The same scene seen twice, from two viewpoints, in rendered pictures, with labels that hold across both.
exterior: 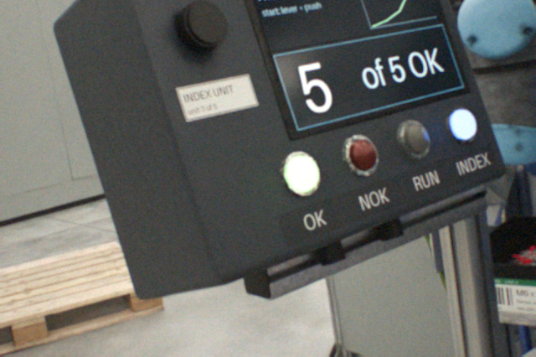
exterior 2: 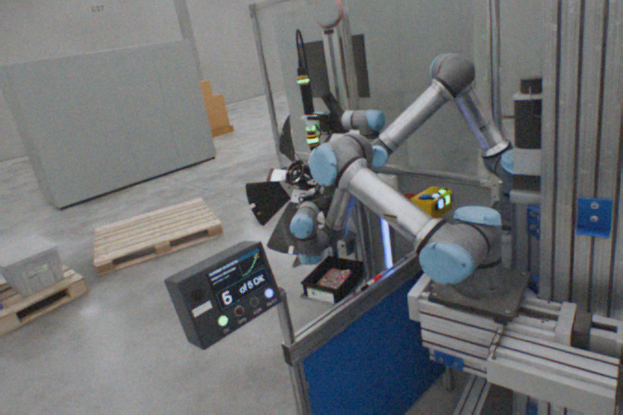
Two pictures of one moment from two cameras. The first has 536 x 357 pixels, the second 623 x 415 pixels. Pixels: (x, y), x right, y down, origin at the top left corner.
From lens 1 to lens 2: 81 cm
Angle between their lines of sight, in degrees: 10
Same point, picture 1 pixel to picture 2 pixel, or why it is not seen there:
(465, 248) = (280, 308)
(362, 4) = (240, 270)
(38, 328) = (166, 246)
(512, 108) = (307, 250)
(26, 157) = (154, 146)
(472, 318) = (283, 325)
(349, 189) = (235, 320)
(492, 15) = (298, 227)
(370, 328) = not seen: hidden behind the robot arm
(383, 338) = not seen: hidden behind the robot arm
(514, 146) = (308, 260)
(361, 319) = not seen: hidden behind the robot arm
